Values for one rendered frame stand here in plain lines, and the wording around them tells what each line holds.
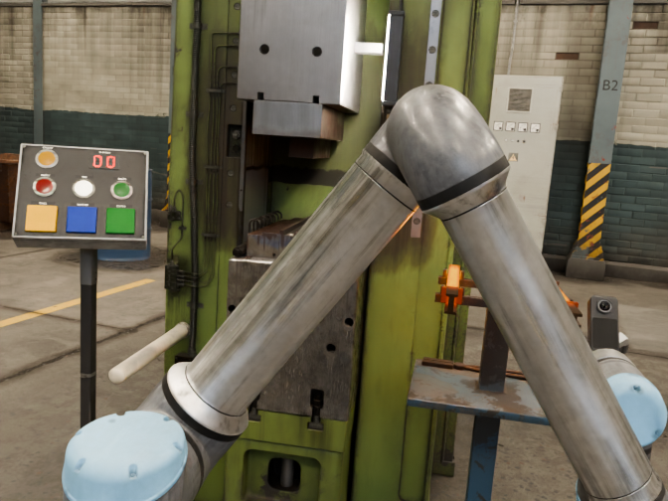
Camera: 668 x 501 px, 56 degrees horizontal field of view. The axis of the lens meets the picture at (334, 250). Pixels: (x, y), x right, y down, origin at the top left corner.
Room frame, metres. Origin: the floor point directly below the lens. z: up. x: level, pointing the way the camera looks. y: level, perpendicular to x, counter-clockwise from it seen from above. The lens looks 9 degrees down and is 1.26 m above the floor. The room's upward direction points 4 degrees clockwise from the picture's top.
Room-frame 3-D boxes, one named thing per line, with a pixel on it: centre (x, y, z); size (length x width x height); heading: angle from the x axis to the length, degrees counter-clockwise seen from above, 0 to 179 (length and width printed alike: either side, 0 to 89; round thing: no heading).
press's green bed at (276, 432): (2.04, 0.07, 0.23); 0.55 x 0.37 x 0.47; 171
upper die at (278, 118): (2.03, 0.13, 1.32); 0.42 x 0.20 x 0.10; 171
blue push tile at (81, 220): (1.71, 0.69, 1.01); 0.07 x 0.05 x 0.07; 106
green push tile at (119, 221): (1.74, 0.59, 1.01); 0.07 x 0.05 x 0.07; 106
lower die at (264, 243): (2.03, 0.13, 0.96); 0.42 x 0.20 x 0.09; 171
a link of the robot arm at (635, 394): (0.88, -0.43, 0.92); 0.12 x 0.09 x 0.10; 170
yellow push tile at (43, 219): (1.68, 0.79, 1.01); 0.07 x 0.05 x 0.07; 106
